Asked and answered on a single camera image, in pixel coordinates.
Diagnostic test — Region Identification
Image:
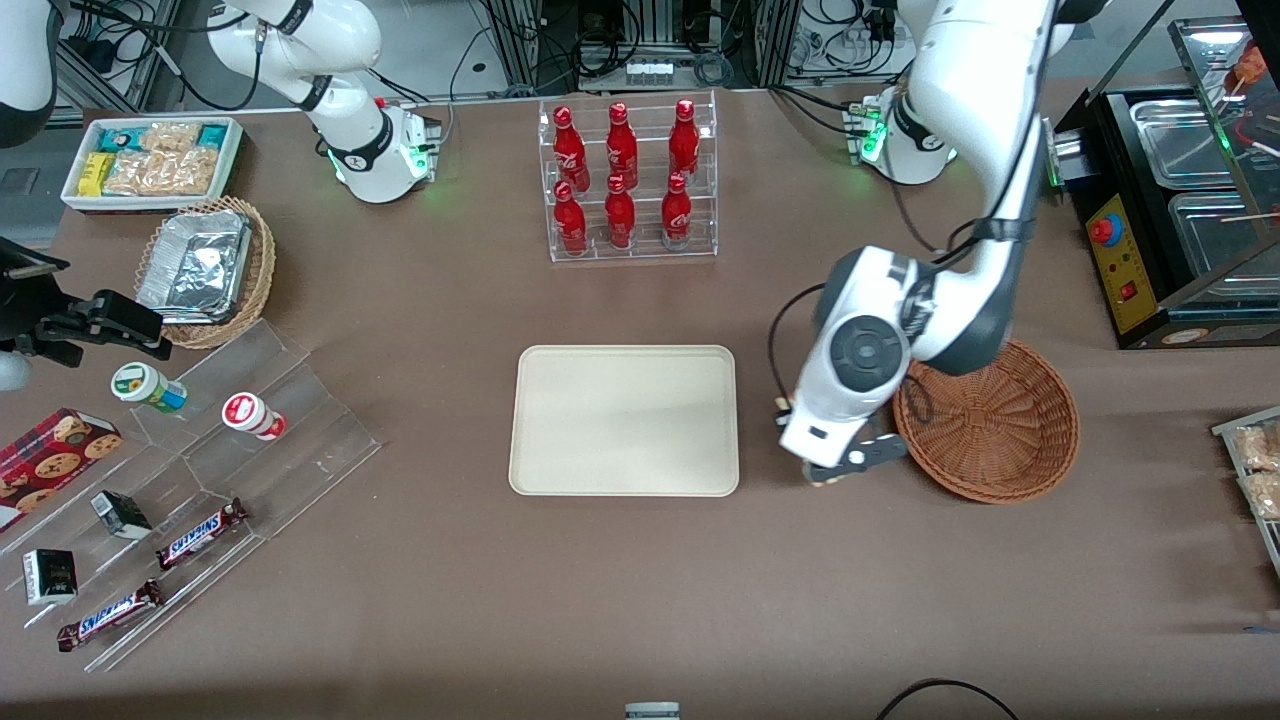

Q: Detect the orange skewered snack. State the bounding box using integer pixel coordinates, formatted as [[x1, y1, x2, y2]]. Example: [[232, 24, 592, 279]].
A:
[[1228, 45, 1269, 99]]

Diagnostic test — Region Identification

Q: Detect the red plaid cookie box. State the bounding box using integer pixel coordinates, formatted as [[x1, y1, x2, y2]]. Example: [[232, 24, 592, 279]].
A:
[[0, 407, 124, 533]]

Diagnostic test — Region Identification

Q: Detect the beige plastic serving tray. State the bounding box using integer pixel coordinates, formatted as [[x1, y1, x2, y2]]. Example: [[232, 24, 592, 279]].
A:
[[508, 345, 741, 498]]

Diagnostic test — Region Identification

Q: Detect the clear acrylic bottle rack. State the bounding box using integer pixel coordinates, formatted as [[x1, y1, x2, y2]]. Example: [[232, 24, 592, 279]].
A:
[[538, 90, 719, 264]]

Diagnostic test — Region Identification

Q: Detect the aluminium profile frame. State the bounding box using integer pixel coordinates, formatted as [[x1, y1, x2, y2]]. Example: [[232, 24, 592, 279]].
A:
[[485, 0, 801, 91]]

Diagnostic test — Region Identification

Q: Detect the red cola bottle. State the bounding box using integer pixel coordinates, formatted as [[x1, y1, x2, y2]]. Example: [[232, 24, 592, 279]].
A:
[[553, 107, 591, 191], [661, 172, 693, 251], [553, 181, 588, 256], [605, 175, 637, 249], [669, 99, 700, 181], [607, 102, 639, 189]]

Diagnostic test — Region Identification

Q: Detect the black food warmer yellow panel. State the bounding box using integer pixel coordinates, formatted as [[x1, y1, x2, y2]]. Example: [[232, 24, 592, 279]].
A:
[[1050, 15, 1280, 351]]

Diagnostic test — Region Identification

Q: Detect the steel pan in warmer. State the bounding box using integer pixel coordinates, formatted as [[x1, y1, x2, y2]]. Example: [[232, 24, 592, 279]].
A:
[[1167, 190, 1280, 293], [1130, 97, 1241, 191]]

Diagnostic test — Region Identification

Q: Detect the brown round wicker basket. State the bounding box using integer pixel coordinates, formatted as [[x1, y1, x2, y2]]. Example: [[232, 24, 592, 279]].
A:
[[892, 340, 1082, 504]]

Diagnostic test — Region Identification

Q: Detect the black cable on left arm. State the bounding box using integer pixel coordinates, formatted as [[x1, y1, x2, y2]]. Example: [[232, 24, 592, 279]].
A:
[[768, 215, 1041, 426]]

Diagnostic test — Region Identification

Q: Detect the small black carton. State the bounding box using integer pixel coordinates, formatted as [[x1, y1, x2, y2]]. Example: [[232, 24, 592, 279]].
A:
[[22, 548, 79, 607], [90, 490, 153, 541]]

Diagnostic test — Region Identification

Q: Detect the aluminium foil tray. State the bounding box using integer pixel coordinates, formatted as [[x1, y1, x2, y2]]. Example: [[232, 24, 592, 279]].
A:
[[136, 210, 253, 324]]

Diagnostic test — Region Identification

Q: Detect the clear acrylic stepped stand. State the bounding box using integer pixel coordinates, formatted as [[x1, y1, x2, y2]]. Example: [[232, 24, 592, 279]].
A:
[[0, 318, 383, 673]]

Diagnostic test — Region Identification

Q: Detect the white plastic snack bin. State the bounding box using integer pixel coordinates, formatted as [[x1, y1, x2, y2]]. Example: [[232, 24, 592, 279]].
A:
[[60, 115, 246, 216]]

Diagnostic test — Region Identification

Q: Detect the white cup with red label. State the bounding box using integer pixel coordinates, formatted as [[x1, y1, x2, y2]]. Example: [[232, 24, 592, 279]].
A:
[[221, 392, 289, 442]]

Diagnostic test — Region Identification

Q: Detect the grey snack display tray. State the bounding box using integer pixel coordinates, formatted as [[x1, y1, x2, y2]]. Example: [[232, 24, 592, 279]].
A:
[[1212, 405, 1280, 581]]

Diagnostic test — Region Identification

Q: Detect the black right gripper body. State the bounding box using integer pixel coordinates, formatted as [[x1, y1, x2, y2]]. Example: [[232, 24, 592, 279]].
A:
[[0, 238, 101, 366]]

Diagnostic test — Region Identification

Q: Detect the large clear cracker bag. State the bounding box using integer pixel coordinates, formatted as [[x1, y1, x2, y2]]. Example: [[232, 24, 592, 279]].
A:
[[105, 148, 221, 196]]

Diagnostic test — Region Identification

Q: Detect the light wicker basket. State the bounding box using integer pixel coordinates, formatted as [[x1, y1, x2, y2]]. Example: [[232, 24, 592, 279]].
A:
[[133, 195, 277, 351]]

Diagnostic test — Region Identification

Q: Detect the clear packet of crackers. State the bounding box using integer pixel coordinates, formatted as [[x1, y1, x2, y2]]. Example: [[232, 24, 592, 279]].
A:
[[1232, 425, 1280, 471], [1240, 470, 1280, 521]]

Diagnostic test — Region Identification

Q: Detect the white cup with green label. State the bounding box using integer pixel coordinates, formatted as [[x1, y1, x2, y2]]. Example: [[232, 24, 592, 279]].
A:
[[110, 362, 189, 415]]

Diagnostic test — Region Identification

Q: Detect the black cable loop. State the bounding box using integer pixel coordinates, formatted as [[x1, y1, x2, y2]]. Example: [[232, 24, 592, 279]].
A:
[[875, 678, 1021, 720]]

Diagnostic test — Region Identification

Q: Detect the Snickers chocolate bar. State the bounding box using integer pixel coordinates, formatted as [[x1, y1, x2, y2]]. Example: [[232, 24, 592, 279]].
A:
[[56, 579, 167, 653], [155, 497, 249, 572]]

